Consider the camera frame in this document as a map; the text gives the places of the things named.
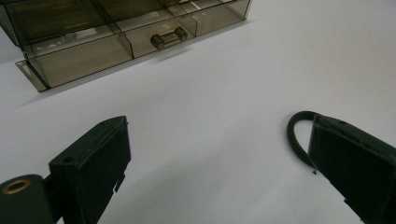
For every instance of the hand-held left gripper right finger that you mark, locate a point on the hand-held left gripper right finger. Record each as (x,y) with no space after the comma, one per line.
(358,174)

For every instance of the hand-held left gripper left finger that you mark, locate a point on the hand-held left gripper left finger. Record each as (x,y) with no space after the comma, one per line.
(93,165)

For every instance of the smoky transparent drawer organizer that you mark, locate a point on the smoky transparent drawer organizer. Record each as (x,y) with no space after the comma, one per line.
(93,31)

